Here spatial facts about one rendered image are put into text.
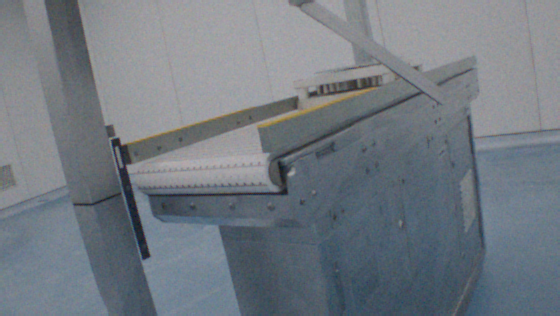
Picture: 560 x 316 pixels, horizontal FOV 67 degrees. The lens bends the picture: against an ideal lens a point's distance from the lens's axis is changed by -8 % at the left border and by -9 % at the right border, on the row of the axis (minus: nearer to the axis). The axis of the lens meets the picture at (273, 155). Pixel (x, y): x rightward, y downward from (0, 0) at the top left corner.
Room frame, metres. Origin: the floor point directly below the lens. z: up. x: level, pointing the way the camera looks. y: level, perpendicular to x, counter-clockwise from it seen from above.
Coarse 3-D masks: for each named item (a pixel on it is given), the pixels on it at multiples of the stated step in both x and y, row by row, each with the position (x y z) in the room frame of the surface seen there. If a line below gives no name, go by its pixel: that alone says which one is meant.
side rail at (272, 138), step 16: (448, 64) 1.25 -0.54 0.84; (464, 64) 1.42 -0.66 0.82; (400, 80) 0.91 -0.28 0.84; (432, 80) 1.09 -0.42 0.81; (368, 96) 0.77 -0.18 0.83; (384, 96) 0.83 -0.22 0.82; (400, 96) 0.90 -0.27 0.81; (320, 112) 0.63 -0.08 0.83; (336, 112) 0.67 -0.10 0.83; (352, 112) 0.71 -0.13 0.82; (272, 128) 0.54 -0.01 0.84; (288, 128) 0.57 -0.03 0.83; (304, 128) 0.59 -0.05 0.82; (320, 128) 0.63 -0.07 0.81; (272, 144) 0.53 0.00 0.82; (288, 144) 0.56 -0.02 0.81
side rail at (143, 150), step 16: (240, 112) 0.92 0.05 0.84; (256, 112) 0.96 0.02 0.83; (272, 112) 1.01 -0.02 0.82; (288, 112) 1.06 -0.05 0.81; (192, 128) 0.81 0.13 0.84; (208, 128) 0.84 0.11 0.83; (224, 128) 0.88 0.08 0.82; (144, 144) 0.72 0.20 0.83; (160, 144) 0.75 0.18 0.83; (176, 144) 0.78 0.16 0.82; (128, 160) 0.70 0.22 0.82; (144, 160) 0.72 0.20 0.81
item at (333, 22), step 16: (288, 0) 0.68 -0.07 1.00; (304, 0) 0.66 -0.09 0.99; (320, 16) 0.69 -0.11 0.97; (336, 16) 0.70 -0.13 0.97; (336, 32) 0.69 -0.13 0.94; (352, 32) 0.70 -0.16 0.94; (368, 48) 0.71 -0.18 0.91; (384, 48) 0.72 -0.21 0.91; (384, 64) 0.72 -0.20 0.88; (400, 64) 0.73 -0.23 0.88; (416, 80) 0.73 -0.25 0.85; (432, 96) 0.74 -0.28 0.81
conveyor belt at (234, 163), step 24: (456, 72) 1.38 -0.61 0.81; (408, 96) 0.98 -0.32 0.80; (216, 144) 0.76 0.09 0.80; (240, 144) 0.70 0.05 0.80; (144, 168) 0.69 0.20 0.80; (168, 168) 0.65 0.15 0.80; (192, 168) 0.62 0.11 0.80; (216, 168) 0.59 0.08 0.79; (240, 168) 0.57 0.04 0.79; (264, 168) 0.54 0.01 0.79; (144, 192) 0.69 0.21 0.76; (168, 192) 0.66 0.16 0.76; (192, 192) 0.63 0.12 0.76; (216, 192) 0.61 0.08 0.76; (240, 192) 0.58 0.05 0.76
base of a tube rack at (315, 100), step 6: (354, 90) 1.02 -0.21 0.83; (360, 90) 0.98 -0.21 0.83; (312, 96) 1.13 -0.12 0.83; (318, 96) 1.08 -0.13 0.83; (324, 96) 1.04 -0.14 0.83; (330, 96) 1.03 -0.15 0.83; (336, 96) 1.02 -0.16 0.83; (342, 96) 1.01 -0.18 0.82; (300, 102) 1.08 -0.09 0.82; (306, 102) 1.07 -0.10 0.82; (312, 102) 1.06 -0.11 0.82; (318, 102) 1.05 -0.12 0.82; (324, 102) 1.04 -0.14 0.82; (300, 108) 1.08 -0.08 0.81; (306, 108) 1.07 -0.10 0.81
